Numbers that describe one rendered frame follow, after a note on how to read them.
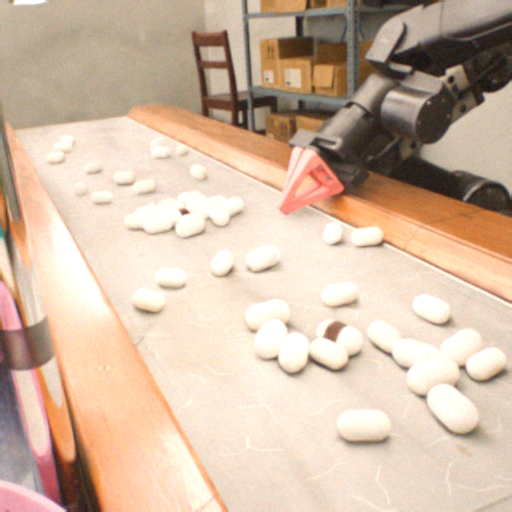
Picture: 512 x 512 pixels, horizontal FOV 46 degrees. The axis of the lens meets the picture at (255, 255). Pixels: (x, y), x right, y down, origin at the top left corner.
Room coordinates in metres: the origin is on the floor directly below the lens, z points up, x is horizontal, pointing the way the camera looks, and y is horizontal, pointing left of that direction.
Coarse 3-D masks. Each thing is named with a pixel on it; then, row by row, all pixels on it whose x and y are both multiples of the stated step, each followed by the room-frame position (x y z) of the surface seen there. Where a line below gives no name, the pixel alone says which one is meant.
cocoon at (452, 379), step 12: (432, 360) 0.34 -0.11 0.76; (444, 360) 0.33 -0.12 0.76; (408, 372) 0.33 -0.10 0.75; (420, 372) 0.32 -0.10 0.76; (432, 372) 0.32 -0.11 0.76; (444, 372) 0.33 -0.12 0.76; (456, 372) 0.33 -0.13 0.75; (408, 384) 0.33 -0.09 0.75; (420, 384) 0.32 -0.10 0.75; (432, 384) 0.32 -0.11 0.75
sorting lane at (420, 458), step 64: (64, 128) 1.56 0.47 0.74; (128, 128) 1.49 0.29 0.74; (64, 192) 0.91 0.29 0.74; (128, 192) 0.89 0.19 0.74; (256, 192) 0.84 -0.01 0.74; (128, 256) 0.61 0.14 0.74; (192, 256) 0.60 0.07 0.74; (320, 256) 0.58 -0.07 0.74; (384, 256) 0.56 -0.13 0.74; (128, 320) 0.46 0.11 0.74; (192, 320) 0.45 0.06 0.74; (320, 320) 0.44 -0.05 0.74; (384, 320) 0.43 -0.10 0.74; (448, 320) 0.42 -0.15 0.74; (192, 384) 0.36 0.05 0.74; (256, 384) 0.35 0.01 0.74; (320, 384) 0.35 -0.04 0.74; (384, 384) 0.34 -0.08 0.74; (256, 448) 0.29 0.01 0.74; (320, 448) 0.28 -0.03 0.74; (384, 448) 0.28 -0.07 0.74; (448, 448) 0.27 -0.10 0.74
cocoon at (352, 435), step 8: (344, 416) 0.29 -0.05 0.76; (352, 416) 0.29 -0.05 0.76; (360, 416) 0.29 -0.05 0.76; (368, 416) 0.29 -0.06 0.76; (376, 416) 0.29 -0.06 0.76; (384, 416) 0.29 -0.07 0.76; (344, 424) 0.28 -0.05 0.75; (352, 424) 0.28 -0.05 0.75; (360, 424) 0.28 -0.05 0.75; (368, 424) 0.28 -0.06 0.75; (376, 424) 0.28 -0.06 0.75; (384, 424) 0.28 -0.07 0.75; (344, 432) 0.28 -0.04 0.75; (352, 432) 0.28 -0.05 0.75; (360, 432) 0.28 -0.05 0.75; (368, 432) 0.28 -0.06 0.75; (376, 432) 0.28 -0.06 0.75; (384, 432) 0.28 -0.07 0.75; (352, 440) 0.28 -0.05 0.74; (360, 440) 0.28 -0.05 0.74; (368, 440) 0.28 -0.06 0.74; (376, 440) 0.28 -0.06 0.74
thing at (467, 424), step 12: (444, 384) 0.31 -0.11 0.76; (432, 396) 0.30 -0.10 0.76; (444, 396) 0.30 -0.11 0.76; (456, 396) 0.29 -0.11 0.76; (432, 408) 0.30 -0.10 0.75; (444, 408) 0.29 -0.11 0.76; (456, 408) 0.29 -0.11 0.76; (468, 408) 0.28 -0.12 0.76; (444, 420) 0.29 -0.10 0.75; (456, 420) 0.28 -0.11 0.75; (468, 420) 0.28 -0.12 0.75
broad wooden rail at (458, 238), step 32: (160, 128) 1.41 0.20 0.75; (192, 128) 1.28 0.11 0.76; (224, 128) 1.25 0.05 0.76; (224, 160) 1.04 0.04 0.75; (256, 160) 0.95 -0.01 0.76; (288, 160) 0.92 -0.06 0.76; (352, 192) 0.72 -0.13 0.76; (384, 192) 0.71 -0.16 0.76; (416, 192) 0.70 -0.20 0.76; (352, 224) 0.66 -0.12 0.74; (384, 224) 0.62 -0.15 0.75; (416, 224) 0.59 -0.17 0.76; (448, 224) 0.58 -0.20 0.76; (480, 224) 0.57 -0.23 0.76; (416, 256) 0.56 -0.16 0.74; (448, 256) 0.53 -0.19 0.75; (480, 256) 0.50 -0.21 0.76; (480, 288) 0.48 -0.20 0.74
